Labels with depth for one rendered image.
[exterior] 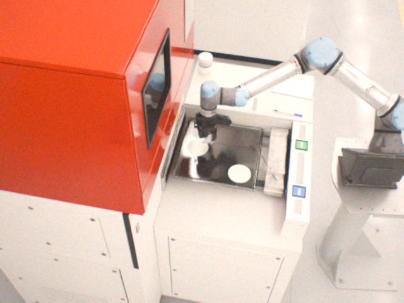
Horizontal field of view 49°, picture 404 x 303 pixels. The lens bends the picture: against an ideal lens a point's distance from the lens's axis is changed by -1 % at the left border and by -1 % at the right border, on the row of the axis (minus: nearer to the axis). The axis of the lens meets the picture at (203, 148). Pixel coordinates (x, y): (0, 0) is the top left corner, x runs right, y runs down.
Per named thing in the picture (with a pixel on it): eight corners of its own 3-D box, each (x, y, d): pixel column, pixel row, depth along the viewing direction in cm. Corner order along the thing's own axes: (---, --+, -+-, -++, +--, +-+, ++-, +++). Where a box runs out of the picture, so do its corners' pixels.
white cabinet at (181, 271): (161, 301, 249) (153, 227, 187) (195, 169, 311) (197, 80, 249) (274, 322, 242) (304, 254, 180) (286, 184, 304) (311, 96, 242)
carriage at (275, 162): (263, 194, 195) (264, 190, 192) (270, 134, 218) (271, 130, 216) (281, 197, 194) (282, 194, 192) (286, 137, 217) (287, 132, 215)
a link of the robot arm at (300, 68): (315, 41, 197) (218, 90, 201) (321, 36, 186) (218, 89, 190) (327, 64, 198) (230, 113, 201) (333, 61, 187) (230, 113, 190)
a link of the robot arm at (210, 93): (220, 92, 176) (199, 91, 176) (219, 112, 184) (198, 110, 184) (221, 79, 181) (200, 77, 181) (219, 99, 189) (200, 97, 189)
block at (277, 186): (264, 189, 193) (265, 185, 191) (264, 183, 195) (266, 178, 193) (282, 192, 192) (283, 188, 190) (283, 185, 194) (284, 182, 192)
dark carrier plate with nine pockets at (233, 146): (174, 175, 195) (174, 174, 194) (190, 120, 217) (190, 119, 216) (252, 188, 191) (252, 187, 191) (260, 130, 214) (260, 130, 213)
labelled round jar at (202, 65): (197, 74, 229) (197, 59, 222) (199, 65, 233) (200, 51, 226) (210, 76, 228) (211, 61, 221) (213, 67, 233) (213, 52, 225)
